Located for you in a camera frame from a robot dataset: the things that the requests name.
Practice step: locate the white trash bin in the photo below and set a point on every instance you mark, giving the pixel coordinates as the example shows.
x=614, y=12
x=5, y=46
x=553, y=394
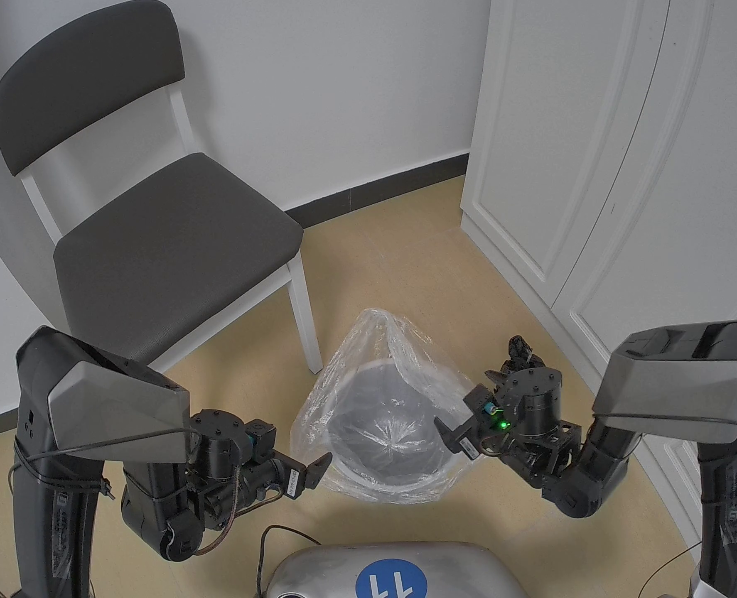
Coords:
x=368, y=396

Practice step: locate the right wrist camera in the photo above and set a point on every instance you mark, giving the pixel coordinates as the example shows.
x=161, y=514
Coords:
x=477, y=399

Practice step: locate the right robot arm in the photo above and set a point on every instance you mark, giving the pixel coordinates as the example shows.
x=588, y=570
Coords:
x=667, y=384

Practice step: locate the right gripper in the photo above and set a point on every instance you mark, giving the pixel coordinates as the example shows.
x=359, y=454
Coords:
x=490, y=443

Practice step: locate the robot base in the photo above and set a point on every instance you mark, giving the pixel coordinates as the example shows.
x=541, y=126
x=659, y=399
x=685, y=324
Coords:
x=406, y=567

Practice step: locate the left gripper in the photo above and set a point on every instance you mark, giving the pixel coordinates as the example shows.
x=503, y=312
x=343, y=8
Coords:
x=269, y=477

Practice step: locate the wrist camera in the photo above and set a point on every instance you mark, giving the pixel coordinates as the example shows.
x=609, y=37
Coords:
x=261, y=436
x=477, y=399

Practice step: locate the black plastic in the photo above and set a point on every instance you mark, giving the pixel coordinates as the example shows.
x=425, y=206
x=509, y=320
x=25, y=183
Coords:
x=518, y=352

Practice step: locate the clear plastic bag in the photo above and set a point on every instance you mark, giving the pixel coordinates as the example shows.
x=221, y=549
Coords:
x=375, y=340

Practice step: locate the grey padded white chair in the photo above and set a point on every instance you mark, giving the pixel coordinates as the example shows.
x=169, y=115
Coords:
x=156, y=240

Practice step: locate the white wardrobe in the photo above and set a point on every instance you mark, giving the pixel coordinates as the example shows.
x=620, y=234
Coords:
x=561, y=116

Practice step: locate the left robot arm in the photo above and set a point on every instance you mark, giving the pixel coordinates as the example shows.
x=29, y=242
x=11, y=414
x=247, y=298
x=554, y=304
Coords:
x=107, y=408

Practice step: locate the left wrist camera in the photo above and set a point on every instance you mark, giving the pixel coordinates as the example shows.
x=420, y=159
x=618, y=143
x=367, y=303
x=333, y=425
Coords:
x=261, y=436

